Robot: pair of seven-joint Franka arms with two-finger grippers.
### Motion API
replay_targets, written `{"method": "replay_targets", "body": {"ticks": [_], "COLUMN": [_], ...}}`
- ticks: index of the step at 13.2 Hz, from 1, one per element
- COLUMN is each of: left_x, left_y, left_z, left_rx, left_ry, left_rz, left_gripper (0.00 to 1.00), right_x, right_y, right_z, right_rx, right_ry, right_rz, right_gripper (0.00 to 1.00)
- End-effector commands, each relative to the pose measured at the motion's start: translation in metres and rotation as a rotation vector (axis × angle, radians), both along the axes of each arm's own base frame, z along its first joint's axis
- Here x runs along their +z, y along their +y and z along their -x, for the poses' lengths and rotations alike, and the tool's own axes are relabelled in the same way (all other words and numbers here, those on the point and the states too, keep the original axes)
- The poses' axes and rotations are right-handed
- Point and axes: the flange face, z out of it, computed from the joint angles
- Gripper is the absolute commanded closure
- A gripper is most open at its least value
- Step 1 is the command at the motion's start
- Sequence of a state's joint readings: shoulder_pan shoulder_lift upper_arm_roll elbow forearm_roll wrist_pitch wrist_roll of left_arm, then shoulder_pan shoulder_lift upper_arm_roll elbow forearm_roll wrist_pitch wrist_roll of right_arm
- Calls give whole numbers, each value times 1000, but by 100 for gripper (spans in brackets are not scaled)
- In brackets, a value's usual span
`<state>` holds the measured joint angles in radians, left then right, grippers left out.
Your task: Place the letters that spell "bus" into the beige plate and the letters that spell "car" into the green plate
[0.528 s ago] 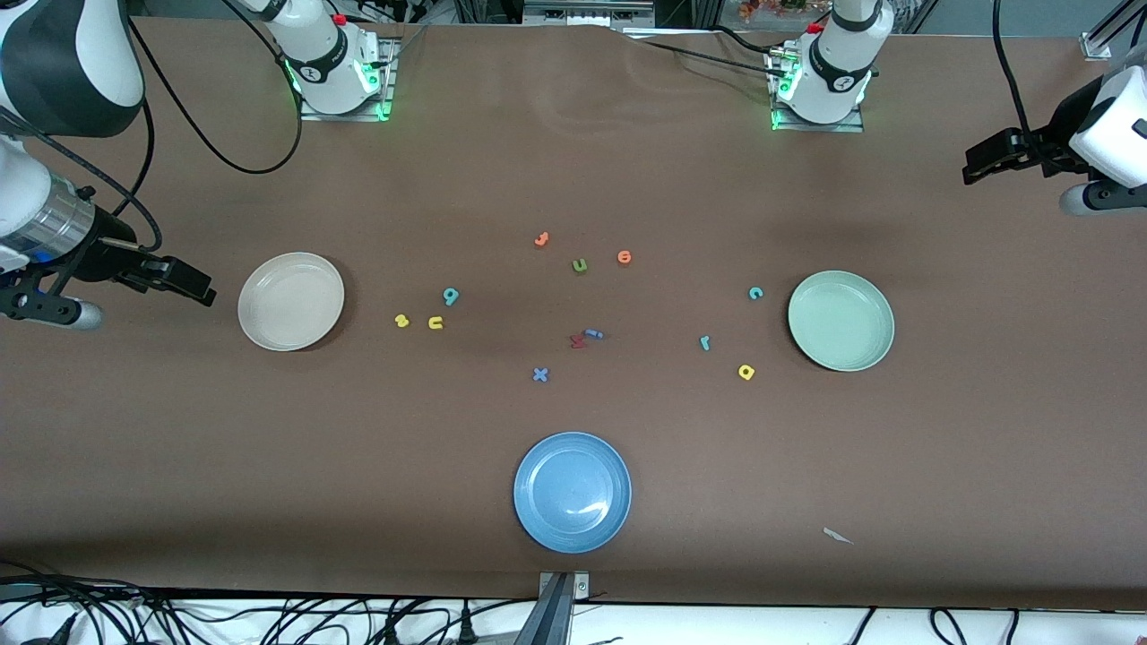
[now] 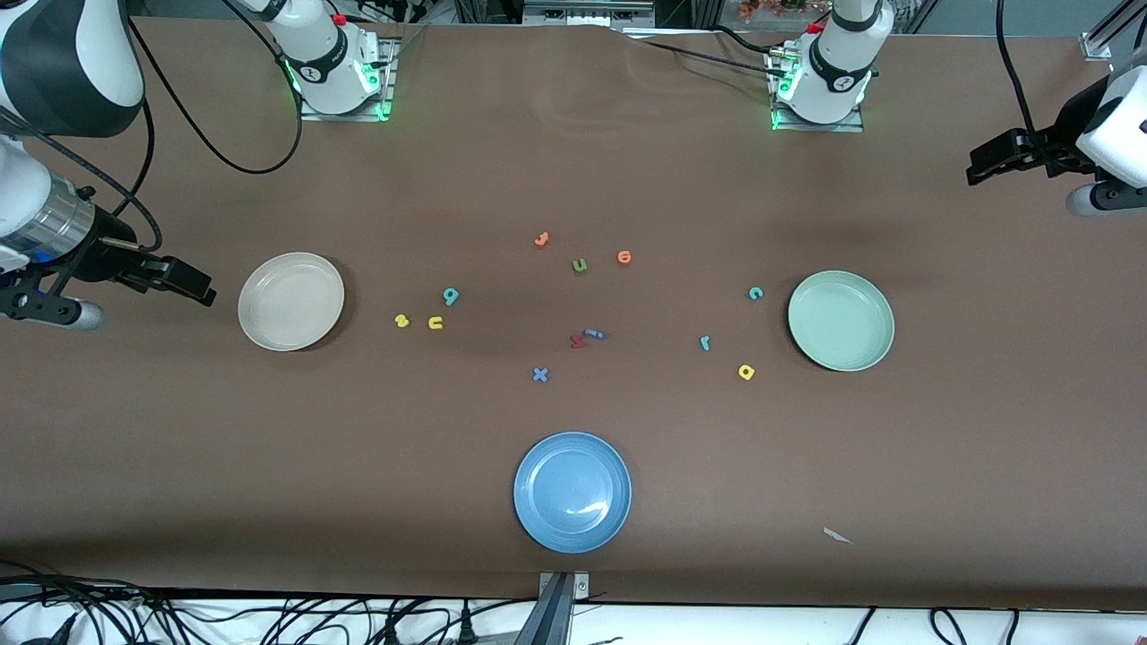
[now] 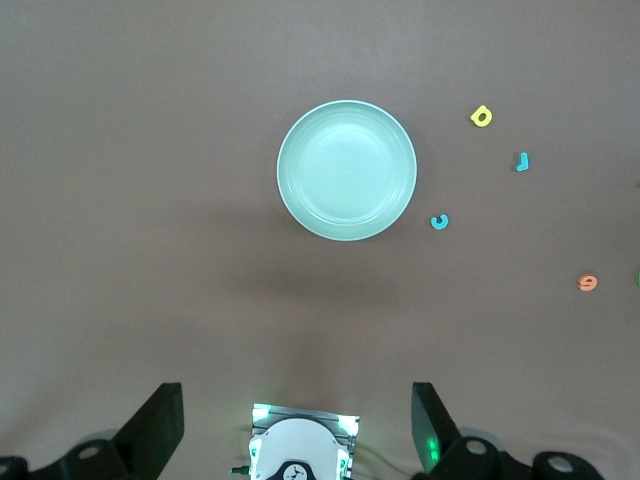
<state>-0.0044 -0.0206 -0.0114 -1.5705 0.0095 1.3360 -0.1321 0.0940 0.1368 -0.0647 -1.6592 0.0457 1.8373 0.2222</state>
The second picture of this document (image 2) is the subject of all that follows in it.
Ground black cable on table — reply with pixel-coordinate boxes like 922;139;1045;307
627;25;789;77

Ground black camera post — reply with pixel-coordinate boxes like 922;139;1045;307
513;573;574;645

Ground grey metal rail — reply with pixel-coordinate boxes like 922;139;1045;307
524;0;657;28

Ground small metal bracket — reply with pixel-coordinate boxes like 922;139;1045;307
539;572;591;601

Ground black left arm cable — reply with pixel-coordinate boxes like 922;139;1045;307
995;0;1048;149

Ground light green plate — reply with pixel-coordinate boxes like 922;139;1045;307
788;271;895;373

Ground blue plate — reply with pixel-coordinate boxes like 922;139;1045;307
513;432;633;555

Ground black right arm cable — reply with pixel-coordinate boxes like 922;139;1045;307
125;0;306;176

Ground aluminium frame profile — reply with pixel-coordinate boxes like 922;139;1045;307
1080;0;1147;62

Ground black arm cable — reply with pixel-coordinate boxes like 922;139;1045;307
995;0;1048;149
125;0;306;176

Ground beige brown plate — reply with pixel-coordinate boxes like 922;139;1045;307
237;252;346;352

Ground orange artificial flowers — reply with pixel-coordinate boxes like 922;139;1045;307
738;0;809;22

